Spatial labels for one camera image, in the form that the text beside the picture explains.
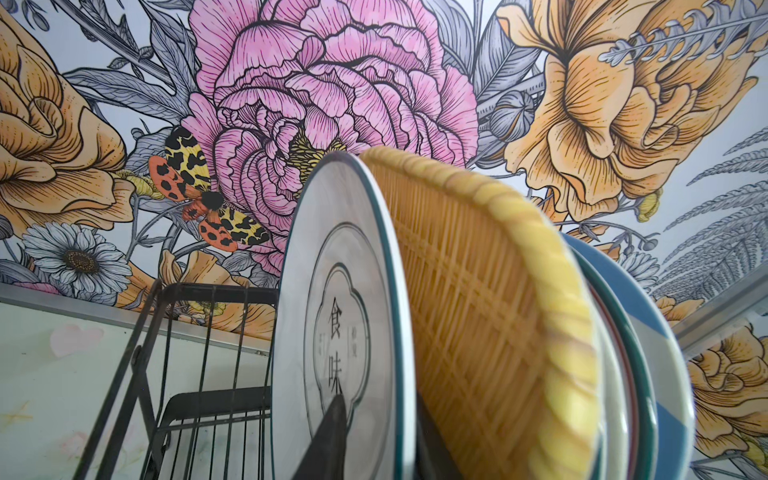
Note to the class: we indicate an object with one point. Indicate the white grey emblem plate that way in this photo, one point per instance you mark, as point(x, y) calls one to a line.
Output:
point(343, 329)

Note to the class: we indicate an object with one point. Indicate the yellow woven placemat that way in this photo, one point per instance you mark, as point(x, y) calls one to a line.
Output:
point(506, 347)

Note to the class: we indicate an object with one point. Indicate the black wire dish rack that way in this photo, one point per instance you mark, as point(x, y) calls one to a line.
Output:
point(190, 397)

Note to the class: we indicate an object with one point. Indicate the orange sunburst plate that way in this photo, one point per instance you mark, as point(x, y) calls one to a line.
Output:
point(644, 432)

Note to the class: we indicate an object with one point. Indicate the cream floral oval plate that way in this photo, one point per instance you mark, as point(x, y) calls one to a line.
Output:
point(613, 454)

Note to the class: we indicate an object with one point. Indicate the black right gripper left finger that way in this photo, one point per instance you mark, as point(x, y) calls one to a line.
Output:
point(325, 457)

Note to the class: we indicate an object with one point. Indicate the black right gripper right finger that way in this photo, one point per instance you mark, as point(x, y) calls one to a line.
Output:
point(433, 459)

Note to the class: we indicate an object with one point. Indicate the blue white striped plate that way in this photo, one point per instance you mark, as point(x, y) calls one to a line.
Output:
point(672, 386)

